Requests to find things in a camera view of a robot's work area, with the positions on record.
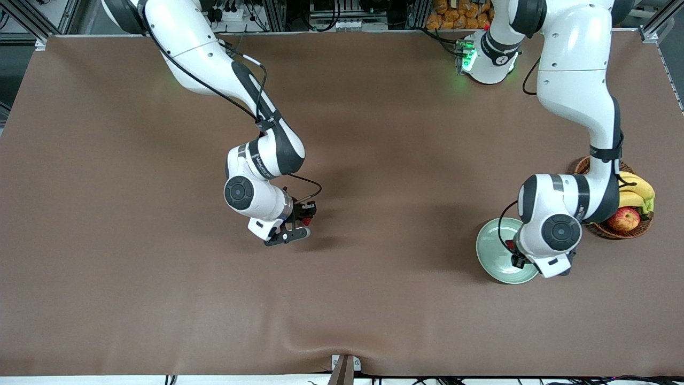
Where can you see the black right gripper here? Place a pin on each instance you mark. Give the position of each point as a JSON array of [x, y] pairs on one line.
[[297, 211]]

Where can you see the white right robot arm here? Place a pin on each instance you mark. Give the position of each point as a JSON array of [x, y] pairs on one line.
[[181, 37]]

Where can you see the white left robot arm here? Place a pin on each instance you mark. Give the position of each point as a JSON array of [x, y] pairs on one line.
[[574, 69]]

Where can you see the light green round plate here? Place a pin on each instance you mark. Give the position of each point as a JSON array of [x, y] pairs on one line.
[[489, 251]]

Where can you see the brown table cloth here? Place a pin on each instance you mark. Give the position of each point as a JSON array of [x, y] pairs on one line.
[[342, 299]]

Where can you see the brown wicker basket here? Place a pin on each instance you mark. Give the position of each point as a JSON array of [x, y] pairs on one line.
[[614, 233]]

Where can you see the red yellow apple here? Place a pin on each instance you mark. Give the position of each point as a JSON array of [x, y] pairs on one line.
[[625, 219]]

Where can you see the white terminal block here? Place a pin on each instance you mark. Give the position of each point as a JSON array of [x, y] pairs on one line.
[[347, 24]]

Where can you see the white power strip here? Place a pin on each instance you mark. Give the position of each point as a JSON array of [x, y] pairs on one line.
[[230, 15]]

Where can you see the orange bread roll pile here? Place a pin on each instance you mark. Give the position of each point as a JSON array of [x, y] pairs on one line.
[[454, 16]]

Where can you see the metal table edge bracket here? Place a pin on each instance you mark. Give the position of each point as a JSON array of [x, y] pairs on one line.
[[344, 371]]

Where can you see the aluminium frame profile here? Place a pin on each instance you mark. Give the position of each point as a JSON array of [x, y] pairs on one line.
[[21, 18], [662, 21]]

